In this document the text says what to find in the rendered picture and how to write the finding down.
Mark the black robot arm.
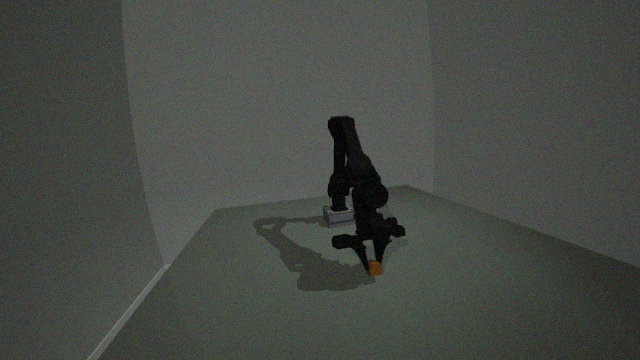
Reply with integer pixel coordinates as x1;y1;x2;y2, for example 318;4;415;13
328;116;398;241

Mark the orange-brown block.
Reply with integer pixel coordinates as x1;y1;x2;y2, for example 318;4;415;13
366;261;382;277

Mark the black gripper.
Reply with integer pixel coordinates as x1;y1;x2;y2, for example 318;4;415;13
332;208;406;271

